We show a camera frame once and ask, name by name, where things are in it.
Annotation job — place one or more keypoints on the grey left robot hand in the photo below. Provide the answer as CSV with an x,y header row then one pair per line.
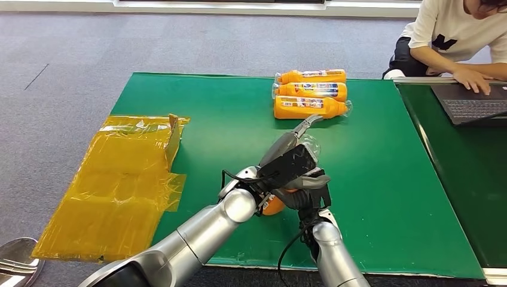
x,y
279,146

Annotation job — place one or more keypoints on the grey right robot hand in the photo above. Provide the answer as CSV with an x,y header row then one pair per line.
x,y
301,200

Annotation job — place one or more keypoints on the person's right hand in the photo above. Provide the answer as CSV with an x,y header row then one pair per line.
x,y
473,79

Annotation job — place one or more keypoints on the orange detergent bottle clear cap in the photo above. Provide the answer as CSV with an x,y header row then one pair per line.
x,y
295,76
273,206
293,112
291,91

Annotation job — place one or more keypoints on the person's right forearm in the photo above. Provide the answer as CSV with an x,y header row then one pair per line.
x,y
433,61

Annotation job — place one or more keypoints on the person's left forearm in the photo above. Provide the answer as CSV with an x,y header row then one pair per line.
x,y
498,71

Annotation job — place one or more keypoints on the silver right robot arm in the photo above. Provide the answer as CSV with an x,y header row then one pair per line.
x,y
334,257

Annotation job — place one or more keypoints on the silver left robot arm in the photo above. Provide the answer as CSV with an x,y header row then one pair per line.
x,y
198,237

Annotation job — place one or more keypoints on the dark grey laptop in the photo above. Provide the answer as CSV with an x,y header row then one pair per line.
x,y
471,107

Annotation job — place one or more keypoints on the person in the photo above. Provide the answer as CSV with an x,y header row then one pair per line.
x,y
447,27

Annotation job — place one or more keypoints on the large green table mat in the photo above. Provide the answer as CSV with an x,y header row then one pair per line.
x,y
214,119

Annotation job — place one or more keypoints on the person's white shoe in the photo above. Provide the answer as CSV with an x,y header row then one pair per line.
x,y
394,74

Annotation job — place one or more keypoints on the dark green table mat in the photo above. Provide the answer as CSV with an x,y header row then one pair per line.
x,y
467,178

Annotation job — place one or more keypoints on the yellow film-wrapped flat cardboard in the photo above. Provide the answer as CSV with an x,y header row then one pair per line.
x,y
119,190

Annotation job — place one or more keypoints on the shiny metal round base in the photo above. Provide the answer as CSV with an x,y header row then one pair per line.
x,y
17,261

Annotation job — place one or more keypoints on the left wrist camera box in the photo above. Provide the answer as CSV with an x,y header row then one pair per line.
x,y
289,166

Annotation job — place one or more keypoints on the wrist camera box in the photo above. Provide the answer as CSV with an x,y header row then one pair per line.
x,y
325,196
289,166

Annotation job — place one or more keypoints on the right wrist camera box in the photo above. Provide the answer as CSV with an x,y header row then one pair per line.
x,y
325,196

